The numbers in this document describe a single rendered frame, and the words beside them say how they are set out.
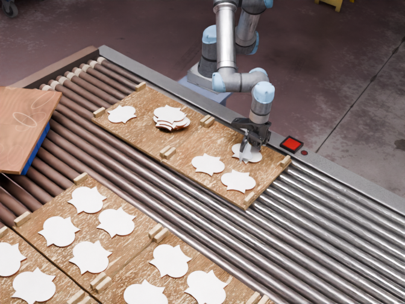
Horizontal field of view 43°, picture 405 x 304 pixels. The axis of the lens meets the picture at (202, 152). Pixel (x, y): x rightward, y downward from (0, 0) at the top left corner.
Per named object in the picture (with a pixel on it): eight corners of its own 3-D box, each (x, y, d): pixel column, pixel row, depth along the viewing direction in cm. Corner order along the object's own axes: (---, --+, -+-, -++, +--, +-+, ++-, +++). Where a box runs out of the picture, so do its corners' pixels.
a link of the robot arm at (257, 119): (246, 110, 194) (258, 100, 199) (244, 119, 197) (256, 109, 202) (263, 119, 191) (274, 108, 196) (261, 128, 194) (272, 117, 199)
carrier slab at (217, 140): (213, 122, 231) (213, 119, 230) (291, 162, 213) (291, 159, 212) (161, 163, 209) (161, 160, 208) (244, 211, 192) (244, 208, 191)
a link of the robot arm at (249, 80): (240, 66, 199) (243, 82, 191) (268, 66, 200) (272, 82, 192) (238, 82, 205) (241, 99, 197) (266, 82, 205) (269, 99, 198)
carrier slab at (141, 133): (145, 87, 248) (144, 84, 247) (212, 122, 230) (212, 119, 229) (91, 121, 227) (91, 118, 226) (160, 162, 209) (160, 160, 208)
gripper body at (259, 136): (258, 152, 202) (264, 129, 194) (241, 142, 205) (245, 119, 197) (269, 142, 207) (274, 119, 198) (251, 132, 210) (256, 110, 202)
